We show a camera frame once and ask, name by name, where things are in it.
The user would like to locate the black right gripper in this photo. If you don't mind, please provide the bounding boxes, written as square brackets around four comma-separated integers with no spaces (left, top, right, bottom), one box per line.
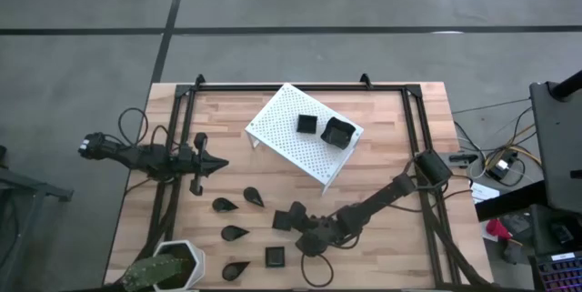
[288,200,337,257]

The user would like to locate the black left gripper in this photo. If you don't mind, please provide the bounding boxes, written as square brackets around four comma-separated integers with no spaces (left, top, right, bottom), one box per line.
[179,131,230,197]

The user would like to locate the black teardrop mini plate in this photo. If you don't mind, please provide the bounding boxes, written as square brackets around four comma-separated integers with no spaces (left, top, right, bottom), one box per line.
[242,186,266,208]
[220,225,251,242]
[211,196,239,214]
[221,260,252,283]

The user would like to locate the white perforated metal shelf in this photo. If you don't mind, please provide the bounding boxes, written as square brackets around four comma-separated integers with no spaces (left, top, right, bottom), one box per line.
[244,82,365,196]

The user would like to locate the white hexagonal plant pot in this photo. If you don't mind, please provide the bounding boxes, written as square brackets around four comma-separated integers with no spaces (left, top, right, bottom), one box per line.
[152,239,206,292]

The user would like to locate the green cactus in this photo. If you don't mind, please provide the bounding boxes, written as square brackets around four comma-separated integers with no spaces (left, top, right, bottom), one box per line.
[120,254,192,292]

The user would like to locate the dark metal stand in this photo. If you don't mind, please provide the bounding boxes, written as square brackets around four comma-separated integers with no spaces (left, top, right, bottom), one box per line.
[0,145,75,292]

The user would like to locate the small black device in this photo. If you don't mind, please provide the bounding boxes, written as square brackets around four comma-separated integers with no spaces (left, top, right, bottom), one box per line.
[447,152,479,166]

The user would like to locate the white paper sheet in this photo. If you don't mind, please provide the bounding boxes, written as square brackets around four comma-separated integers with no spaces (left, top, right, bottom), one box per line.
[470,182,501,205]

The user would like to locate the red object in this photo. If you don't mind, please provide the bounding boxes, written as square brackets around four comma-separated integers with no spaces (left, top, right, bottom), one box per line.
[485,217,513,241]

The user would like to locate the black power adapter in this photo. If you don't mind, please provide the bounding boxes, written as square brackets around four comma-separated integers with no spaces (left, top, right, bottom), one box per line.
[484,157,517,182]

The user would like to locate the black diagonal beam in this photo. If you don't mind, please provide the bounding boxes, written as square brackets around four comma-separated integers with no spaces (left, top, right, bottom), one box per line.
[475,179,549,223]

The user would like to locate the black box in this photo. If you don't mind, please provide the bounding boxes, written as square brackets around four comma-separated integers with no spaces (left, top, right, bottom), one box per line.
[531,204,581,257]

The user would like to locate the backlit computer keyboard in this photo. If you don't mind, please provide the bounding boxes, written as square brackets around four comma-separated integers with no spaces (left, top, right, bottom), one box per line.
[529,250,582,292]

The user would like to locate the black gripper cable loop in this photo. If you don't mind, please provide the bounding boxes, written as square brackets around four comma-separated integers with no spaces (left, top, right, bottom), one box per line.
[299,253,336,288]

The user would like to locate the black cable bundle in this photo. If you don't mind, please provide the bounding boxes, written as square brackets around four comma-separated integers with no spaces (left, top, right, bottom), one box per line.
[420,186,495,289]
[135,177,183,261]

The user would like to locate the black aluminium table frame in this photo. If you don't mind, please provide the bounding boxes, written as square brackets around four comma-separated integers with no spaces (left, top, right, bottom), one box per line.
[152,73,460,289]

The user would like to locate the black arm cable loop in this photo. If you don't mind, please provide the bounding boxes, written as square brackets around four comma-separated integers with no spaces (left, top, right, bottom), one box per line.
[116,106,151,148]

